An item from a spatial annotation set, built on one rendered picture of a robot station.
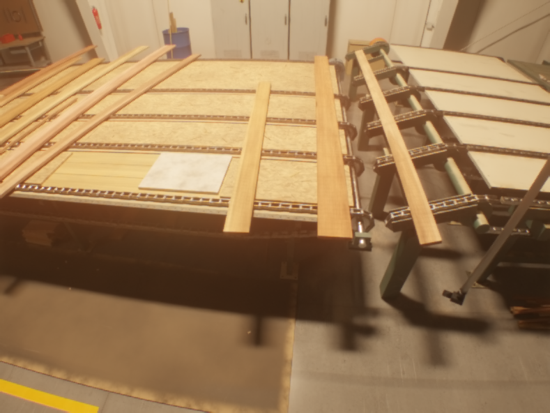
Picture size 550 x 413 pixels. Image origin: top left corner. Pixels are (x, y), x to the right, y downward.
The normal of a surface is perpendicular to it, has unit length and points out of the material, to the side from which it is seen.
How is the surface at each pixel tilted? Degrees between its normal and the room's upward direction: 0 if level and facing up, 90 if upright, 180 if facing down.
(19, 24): 90
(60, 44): 91
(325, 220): 0
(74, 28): 89
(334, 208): 0
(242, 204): 0
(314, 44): 90
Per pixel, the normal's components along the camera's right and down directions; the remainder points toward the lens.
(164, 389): 0.00, -0.74
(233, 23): -0.11, 0.67
